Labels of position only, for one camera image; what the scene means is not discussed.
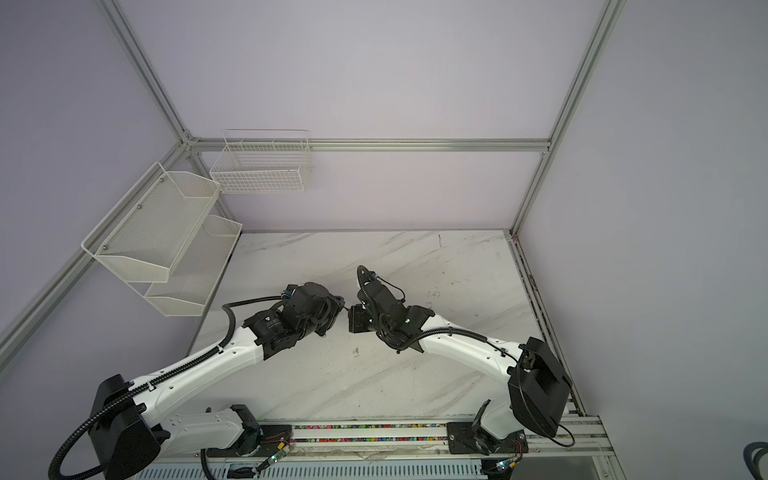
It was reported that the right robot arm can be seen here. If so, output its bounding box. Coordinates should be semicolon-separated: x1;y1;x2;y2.
349;265;575;455

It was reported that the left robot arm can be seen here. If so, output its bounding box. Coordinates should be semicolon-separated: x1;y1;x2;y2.
87;282;345;479

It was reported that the lower white mesh shelf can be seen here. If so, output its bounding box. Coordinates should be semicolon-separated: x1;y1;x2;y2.
144;215;242;317

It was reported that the white mesh shelf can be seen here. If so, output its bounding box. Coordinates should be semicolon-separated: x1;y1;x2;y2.
81;163;221;283
144;215;242;317

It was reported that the upper white mesh shelf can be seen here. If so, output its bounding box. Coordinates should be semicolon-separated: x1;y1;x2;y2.
81;163;221;283

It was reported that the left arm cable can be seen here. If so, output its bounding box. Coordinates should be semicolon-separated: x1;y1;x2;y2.
47;293;286;480

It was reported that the white wire basket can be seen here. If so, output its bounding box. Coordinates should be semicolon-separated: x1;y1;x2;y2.
210;129;313;194

